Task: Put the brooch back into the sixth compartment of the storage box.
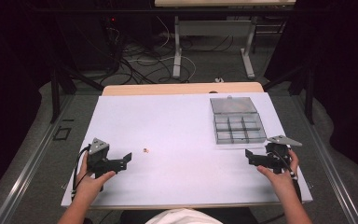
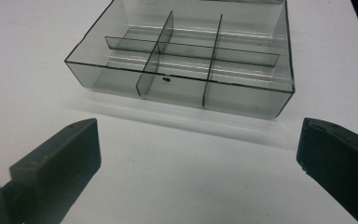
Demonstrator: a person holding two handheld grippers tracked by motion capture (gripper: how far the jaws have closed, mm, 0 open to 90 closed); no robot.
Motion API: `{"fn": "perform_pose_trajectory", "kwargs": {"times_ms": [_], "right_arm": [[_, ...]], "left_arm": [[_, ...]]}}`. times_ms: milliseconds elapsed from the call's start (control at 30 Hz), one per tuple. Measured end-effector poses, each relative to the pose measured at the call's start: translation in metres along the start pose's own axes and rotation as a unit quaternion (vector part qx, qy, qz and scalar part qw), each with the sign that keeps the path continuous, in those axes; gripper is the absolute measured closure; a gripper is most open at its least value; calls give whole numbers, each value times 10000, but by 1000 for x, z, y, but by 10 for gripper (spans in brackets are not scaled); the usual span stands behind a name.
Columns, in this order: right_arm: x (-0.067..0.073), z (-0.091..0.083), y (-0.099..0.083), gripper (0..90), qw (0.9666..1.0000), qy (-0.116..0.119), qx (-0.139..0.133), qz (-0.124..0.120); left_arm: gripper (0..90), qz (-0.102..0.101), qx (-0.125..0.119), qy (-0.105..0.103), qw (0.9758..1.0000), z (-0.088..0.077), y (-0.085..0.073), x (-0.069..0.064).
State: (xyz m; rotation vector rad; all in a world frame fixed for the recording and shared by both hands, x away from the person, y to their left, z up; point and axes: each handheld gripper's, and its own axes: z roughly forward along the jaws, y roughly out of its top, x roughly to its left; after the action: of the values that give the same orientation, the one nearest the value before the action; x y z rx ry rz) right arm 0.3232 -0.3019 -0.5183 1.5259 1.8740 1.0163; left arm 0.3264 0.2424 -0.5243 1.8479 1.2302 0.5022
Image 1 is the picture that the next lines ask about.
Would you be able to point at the person's white shirt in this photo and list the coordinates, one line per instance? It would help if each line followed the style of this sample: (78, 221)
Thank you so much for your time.
(183, 217)

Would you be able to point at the black horizontal frame bar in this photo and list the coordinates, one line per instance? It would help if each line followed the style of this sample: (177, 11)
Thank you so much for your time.
(105, 11)

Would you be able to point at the wooden table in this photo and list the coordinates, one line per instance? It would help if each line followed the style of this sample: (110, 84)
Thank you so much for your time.
(167, 89)

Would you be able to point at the white table board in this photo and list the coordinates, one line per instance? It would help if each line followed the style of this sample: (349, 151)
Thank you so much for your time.
(174, 130)

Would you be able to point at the person's left hand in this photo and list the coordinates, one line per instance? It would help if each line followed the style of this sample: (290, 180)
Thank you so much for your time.
(90, 185)

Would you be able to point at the black power strip red light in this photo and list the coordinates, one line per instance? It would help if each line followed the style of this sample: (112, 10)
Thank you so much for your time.
(112, 28)

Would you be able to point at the white plug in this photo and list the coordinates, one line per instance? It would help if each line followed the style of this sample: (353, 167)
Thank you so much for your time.
(219, 80)

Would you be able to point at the small tan part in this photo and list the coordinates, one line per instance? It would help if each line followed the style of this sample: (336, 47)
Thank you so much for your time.
(146, 150)

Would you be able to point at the clear plastic compartment box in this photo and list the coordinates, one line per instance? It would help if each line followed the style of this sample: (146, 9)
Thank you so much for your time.
(237, 124)

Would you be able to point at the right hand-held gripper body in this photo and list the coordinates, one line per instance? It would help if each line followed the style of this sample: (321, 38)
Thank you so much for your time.
(279, 152)

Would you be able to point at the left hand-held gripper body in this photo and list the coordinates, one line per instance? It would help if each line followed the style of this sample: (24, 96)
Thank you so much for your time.
(99, 155)

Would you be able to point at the desk with white legs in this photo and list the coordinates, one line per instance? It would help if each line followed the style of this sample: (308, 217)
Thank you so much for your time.
(177, 46)

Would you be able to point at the dark curtain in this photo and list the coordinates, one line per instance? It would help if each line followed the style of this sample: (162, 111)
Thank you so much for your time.
(348, 77)
(9, 77)

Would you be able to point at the person's right hand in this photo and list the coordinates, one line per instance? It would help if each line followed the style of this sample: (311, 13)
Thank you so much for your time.
(281, 183)

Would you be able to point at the aluminium floor rail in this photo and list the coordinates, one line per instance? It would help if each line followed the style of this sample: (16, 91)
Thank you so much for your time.
(329, 174)
(24, 174)

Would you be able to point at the black metal stand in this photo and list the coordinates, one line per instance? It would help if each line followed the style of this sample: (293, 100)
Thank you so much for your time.
(55, 93)
(308, 93)

